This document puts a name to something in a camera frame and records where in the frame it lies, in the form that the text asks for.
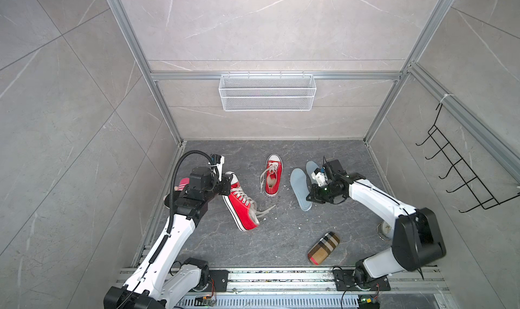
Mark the light blue shoe insole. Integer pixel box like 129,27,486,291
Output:
306,161,321,180

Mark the red canvas sneaker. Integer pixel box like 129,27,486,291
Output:
260,154,283,197
223,172,276,231

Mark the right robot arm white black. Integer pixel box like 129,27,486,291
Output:
306,159,446,287

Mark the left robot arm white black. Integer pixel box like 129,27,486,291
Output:
103,164,231,308

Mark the plush doll pink hat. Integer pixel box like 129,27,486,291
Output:
164,178,190,208

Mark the plaid beige glasses case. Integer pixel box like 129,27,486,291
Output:
307,231,340,265

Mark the white vented floor grille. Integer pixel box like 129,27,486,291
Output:
176,294,360,308

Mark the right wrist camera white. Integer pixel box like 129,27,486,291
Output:
311,168,328,187

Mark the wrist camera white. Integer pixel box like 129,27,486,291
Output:
311,168,328,187
210,154,225,182

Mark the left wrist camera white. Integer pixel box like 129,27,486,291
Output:
210,154,225,182

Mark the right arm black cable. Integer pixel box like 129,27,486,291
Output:
322,156,425,279

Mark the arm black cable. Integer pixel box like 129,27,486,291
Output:
121,149,214,302
322,156,425,279

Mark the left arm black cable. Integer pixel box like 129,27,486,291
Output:
121,149,214,302

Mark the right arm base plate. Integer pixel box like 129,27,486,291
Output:
332,267,391,292

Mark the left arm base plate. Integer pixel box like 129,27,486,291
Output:
193,270,230,293

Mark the white wire mesh basket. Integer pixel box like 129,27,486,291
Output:
219,74,317,112

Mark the aluminium mounting rail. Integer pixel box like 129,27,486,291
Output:
215,266,450,295

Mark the black wall hook rack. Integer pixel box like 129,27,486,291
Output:
415,103,519,214

